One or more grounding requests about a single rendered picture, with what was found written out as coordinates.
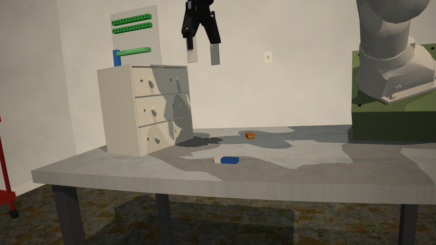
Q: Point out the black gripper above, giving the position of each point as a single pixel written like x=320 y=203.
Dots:
x=197 y=11

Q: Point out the cream small chest of drawers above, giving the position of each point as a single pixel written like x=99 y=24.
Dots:
x=118 y=106

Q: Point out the blue and white eraser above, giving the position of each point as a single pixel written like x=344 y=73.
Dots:
x=226 y=160

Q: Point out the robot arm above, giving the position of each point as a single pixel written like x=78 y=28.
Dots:
x=392 y=66

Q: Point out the orange rectangular block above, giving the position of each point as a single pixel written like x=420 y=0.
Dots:
x=250 y=135

